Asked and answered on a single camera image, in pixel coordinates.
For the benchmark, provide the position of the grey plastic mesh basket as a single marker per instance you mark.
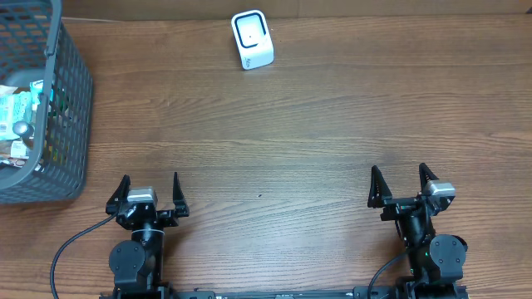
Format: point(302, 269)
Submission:
point(36, 46)

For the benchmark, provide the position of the white barcode scanner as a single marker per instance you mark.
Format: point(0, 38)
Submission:
point(253, 40)

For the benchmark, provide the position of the white green snack package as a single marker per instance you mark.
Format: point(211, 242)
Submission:
point(16, 105)

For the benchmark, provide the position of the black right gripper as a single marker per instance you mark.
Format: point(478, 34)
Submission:
point(381, 197)

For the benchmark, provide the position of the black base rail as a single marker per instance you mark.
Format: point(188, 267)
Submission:
point(356, 293)

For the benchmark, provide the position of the brown labelled food package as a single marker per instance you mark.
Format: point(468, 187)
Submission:
point(15, 153)

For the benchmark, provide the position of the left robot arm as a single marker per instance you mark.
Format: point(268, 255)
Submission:
point(137, 263)

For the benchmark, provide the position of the yellow oil bottle silver cap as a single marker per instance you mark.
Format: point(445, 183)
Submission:
point(25, 131)

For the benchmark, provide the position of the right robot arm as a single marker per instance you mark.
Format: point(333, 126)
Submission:
point(436, 260)

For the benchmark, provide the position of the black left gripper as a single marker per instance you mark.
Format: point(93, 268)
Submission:
point(146, 214)

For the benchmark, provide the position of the teal tissue pack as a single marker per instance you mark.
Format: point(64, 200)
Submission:
point(36, 88)

